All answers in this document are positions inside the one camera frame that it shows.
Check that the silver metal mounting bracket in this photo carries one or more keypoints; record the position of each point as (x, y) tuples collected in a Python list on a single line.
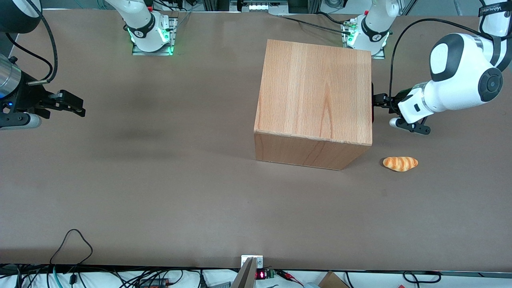
[(259, 262)]

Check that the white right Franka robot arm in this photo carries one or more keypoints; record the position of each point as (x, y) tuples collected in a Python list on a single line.
[(140, 22)]

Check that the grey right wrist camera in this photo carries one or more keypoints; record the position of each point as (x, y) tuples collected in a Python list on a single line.
[(32, 121)]

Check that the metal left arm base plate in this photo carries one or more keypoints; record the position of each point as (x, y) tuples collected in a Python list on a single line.
[(344, 32)]

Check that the aluminium camera mount bar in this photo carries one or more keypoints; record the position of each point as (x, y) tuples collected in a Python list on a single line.
[(244, 276)]

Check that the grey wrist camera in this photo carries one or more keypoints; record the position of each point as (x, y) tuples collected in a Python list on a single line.
[(32, 121), (394, 122)]

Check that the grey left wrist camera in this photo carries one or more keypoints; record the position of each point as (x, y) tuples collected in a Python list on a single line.
[(394, 122)]

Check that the light wooden drawer cabinet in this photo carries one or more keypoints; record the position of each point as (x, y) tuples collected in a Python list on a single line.
[(316, 92)]

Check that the red black clip leads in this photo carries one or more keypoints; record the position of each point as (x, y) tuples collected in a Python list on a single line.
[(290, 275)]

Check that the brown cardboard piece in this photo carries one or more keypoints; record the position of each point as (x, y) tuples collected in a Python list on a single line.
[(330, 280)]

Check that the orange black electronic device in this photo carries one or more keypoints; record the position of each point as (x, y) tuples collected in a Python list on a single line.
[(154, 283)]

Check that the white lit power strip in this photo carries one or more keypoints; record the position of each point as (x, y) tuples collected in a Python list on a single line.
[(264, 6)]

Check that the red digit display module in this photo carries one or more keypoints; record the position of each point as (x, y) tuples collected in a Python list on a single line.
[(262, 274)]

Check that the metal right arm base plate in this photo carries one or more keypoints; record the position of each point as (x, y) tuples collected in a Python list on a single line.
[(174, 38)]

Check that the right Franka gripper body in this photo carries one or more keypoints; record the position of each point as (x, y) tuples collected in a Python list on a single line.
[(28, 97)]

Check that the orange striped toy bread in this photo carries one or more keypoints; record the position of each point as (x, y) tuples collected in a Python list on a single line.
[(400, 163)]

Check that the left Franka gripper body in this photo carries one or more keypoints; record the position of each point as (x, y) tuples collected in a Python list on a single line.
[(401, 98)]

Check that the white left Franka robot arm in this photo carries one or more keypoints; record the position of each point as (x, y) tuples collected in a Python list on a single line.
[(460, 80)]

